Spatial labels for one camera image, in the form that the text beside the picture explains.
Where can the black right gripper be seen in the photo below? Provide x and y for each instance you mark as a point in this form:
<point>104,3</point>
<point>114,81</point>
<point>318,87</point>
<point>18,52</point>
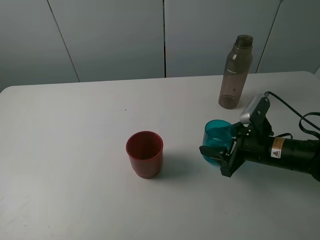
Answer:
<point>249,144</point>

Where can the teal transparent plastic cup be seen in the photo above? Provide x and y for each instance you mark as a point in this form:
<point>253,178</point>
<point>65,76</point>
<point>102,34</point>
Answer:
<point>218,133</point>

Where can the smoky transparent water bottle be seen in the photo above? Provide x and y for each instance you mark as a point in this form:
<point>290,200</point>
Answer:
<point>236,70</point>

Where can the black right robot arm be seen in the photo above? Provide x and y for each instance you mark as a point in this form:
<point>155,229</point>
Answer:
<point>295,155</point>

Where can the red plastic cup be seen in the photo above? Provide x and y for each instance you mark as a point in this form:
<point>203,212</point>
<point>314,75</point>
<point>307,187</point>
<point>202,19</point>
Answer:
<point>145,152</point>

